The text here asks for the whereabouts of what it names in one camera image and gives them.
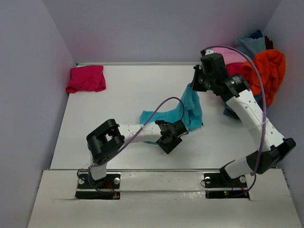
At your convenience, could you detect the orange t-shirt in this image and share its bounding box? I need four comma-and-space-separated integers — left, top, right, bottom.
240, 49, 285, 106

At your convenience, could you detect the slate blue t-shirt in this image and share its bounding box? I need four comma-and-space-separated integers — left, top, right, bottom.
223, 103, 239, 120

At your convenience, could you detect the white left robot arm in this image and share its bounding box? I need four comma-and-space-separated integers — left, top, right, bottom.
86, 119, 189, 189

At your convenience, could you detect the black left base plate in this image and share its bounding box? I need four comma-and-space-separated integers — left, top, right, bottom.
75, 170, 121, 200

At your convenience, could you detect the magenta t-shirt in pile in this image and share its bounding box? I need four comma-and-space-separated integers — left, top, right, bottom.
226, 63, 245, 76

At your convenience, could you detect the maroon t-shirt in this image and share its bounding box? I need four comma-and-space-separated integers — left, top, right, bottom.
264, 36, 274, 50

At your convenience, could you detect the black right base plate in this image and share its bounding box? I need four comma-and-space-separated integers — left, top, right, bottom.
200, 172, 250, 199

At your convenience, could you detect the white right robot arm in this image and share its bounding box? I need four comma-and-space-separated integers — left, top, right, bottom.
191, 53, 296, 186

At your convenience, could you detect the pink t-shirt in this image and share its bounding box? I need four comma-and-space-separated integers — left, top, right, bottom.
206, 47, 247, 65

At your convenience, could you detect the grey-blue t-shirt at back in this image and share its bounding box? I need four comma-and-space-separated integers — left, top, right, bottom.
234, 37, 266, 60

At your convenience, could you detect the folded magenta t-shirt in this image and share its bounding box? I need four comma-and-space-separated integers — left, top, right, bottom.
66, 65, 106, 94

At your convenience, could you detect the turquoise t-shirt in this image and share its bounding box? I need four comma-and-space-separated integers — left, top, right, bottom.
139, 84, 203, 136

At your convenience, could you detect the dark blue t-shirt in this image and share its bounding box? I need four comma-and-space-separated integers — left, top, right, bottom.
249, 29, 264, 39

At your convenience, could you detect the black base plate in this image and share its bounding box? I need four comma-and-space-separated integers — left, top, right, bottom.
200, 172, 250, 199
75, 170, 121, 200

